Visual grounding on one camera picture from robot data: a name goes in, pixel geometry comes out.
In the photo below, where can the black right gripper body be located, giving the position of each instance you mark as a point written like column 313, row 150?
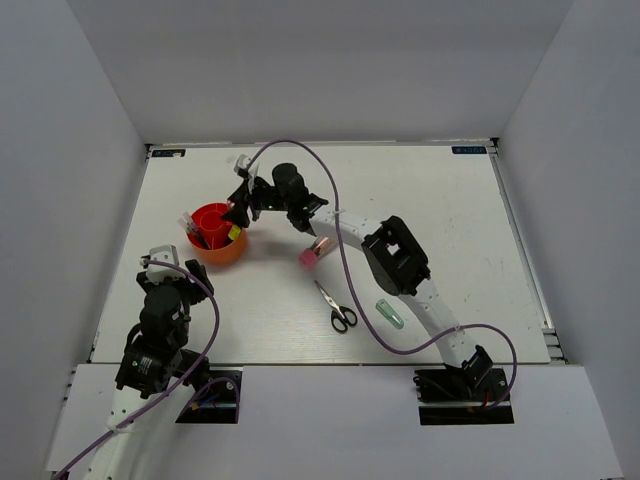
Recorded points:
column 267, row 199

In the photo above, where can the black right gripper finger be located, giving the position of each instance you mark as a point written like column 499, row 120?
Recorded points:
column 241, row 196
column 237, row 216

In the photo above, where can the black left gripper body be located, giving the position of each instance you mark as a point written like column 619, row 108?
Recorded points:
column 189, row 290

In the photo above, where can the yellow cap black highlighter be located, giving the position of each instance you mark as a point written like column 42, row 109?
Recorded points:
column 234, row 232

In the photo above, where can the black handled scissors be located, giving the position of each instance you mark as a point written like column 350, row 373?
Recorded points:
column 342, row 318

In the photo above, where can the green correction tape case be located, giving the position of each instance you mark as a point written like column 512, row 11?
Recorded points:
column 390, row 314

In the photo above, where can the blue gel pen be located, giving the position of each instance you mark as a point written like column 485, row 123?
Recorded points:
column 195, row 231

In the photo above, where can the green gel pen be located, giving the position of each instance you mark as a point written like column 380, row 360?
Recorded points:
column 183, row 225

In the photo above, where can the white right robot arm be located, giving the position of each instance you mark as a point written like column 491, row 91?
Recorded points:
column 397, row 262

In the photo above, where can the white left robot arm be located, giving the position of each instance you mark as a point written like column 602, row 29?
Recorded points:
column 155, row 363

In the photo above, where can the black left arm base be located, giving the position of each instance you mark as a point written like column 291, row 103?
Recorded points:
column 216, row 400

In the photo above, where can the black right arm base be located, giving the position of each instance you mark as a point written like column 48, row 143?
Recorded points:
column 443, row 401

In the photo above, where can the orange round pen holder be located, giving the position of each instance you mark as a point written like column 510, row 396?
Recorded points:
column 215, row 230

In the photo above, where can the pink cylindrical pencil case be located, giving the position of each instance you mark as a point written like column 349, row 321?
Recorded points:
column 311, row 255

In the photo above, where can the left corner label sticker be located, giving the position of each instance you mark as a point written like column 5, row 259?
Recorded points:
column 168, row 153

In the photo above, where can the corner label sticker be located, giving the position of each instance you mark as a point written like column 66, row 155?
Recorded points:
column 168, row 153
column 468, row 150

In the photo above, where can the right corner label sticker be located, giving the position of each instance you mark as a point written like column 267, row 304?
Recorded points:
column 468, row 150

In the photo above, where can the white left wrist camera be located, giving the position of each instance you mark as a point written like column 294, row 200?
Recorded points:
column 161, row 260

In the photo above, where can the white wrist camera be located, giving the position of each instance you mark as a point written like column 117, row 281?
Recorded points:
column 247, row 169
column 161, row 260

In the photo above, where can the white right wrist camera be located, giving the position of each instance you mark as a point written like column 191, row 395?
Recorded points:
column 247, row 169

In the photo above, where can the aluminium table edge rail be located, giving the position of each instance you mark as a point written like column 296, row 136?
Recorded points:
column 549, row 332

